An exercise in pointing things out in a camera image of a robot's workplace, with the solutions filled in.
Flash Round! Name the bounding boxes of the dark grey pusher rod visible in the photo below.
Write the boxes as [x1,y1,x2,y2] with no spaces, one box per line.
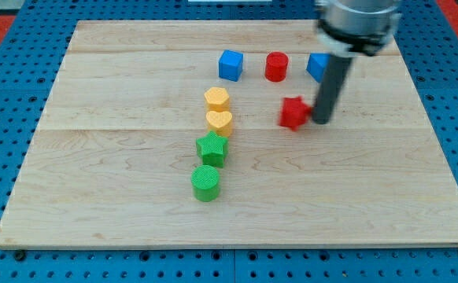
[312,55,353,124]

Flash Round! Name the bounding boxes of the red star block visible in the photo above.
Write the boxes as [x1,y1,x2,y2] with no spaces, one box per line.
[278,96,312,131]

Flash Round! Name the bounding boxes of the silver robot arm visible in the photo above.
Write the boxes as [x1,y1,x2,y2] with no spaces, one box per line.
[312,0,401,124]

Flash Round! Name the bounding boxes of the yellow heart block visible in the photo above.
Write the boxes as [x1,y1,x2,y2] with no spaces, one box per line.
[205,111,233,138]

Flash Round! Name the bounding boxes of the wooden board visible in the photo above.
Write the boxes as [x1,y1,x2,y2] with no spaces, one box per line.
[0,20,458,250]

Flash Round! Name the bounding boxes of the blue triangular block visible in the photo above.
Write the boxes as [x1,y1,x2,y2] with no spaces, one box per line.
[306,53,329,83]

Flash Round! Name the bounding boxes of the red cylinder block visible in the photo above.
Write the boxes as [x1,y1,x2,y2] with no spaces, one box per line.
[264,51,289,83]

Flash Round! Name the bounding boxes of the blue cube block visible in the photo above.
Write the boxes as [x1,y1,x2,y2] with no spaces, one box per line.
[218,50,244,82]

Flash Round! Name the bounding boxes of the yellow hexagon block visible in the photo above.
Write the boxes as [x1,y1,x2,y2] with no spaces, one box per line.
[204,86,230,112]

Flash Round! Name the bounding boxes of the green star block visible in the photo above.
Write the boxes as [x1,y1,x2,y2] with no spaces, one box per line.
[195,131,229,168]

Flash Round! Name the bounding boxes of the green cylinder block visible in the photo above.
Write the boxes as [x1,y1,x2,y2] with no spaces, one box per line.
[190,165,220,202]

